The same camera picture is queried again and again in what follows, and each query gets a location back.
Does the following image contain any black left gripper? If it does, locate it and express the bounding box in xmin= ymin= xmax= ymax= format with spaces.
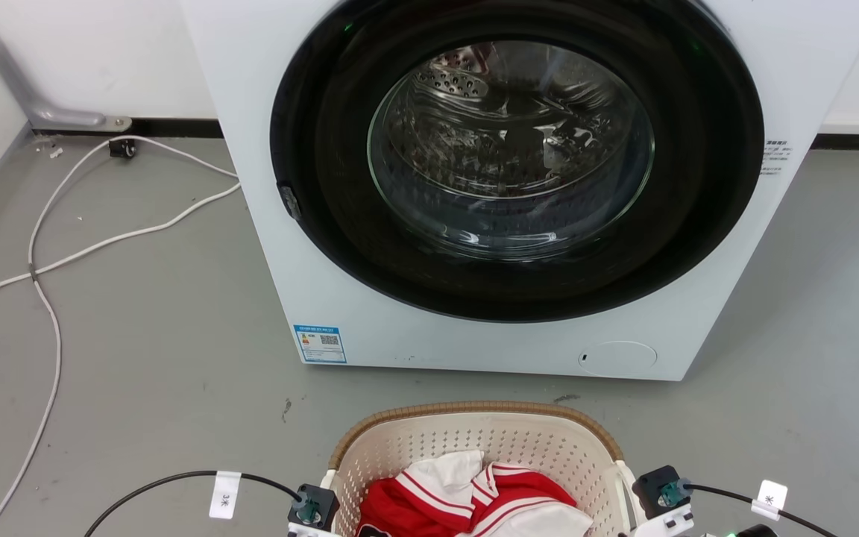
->
xmin=286 ymin=483 xmax=341 ymax=537

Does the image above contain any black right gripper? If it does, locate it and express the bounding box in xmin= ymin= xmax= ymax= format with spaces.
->
xmin=631 ymin=465 xmax=696 ymax=537

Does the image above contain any cream perforated laundry basket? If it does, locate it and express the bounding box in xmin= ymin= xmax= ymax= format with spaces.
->
xmin=321 ymin=401 xmax=637 ymax=537

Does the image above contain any round white filter cover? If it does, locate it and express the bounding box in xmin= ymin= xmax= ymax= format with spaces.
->
xmin=578 ymin=341 xmax=658 ymax=377

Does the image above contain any red white striped garment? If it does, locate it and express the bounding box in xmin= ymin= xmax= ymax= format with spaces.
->
xmin=356 ymin=462 xmax=581 ymax=537

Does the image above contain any blue energy label sticker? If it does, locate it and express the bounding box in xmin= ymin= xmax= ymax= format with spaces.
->
xmin=294 ymin=324 xmax=347 ymax=365

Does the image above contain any white front-load washing machine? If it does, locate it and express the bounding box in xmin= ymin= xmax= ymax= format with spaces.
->
xmin=180 ymin=0 xmax=859 ymax=382

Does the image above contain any small printed text sticker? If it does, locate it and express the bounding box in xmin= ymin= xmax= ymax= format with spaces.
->
xmin=760 ymin=139 xmax=793 ymax=177

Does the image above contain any round black washer door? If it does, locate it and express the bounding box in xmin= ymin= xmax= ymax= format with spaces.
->
xmin=269 ymin=0 xmax=765 ymax=324

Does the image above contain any stainless steel washer drum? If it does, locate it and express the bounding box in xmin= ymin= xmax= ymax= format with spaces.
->
xmin=368 ymin=40 xmax=655 ymax=261

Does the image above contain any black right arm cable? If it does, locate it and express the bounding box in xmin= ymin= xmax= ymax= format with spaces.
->
xmin=686 ymin=483 xmax=842 ymax=537

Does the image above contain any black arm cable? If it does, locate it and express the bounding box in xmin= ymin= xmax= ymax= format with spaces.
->
xmin=84 ymin=470 xmax=302 ymax=537
xmin=686 ymin=483 xmax=842 ymax=537

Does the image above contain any white paper cable tag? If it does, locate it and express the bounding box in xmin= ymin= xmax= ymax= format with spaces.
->
xmin=209 ymin=471 xmax=242 ymax=521
xmin=751 ymin=479 xmax=789 ymax=522

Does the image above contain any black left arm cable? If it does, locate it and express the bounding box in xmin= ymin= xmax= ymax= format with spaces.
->
xmin=84 ymin=470 xmax=302 ymax=537

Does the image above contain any long white floor cable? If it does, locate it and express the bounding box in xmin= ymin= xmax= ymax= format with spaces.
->
xmin=0 ymin=182 xmax=242 ymax=330
xmin=0 ymin=134 xmax=240 ymax=537

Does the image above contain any grey metal pipe bracket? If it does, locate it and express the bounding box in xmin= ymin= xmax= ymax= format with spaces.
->
xmin=0 ymin=0 xmax=133 ymax=134

